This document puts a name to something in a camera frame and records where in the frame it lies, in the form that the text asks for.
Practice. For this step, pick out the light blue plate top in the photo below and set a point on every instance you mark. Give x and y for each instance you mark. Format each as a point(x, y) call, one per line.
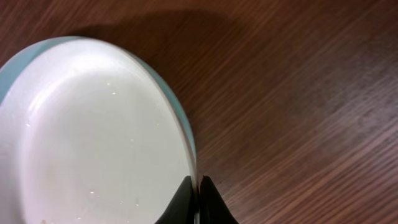
point(18, 62)

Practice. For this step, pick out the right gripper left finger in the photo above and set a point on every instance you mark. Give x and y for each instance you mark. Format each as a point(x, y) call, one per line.
point(181, 209)

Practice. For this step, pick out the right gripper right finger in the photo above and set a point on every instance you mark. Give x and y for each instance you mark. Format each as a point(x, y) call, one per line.
point(213, 209)

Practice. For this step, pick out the white plate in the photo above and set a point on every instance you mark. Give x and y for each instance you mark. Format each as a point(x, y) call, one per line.
point(87, 136)

